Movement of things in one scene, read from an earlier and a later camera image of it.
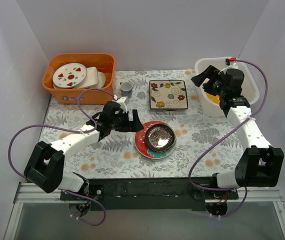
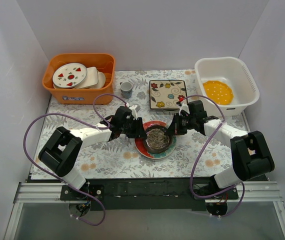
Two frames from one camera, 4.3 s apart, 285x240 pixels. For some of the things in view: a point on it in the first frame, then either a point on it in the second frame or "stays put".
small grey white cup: [126, 88] stays put
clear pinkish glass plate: [159, 137] stays put
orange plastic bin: [104, 62] stays put
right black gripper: [212, 81] -> [178, 125]
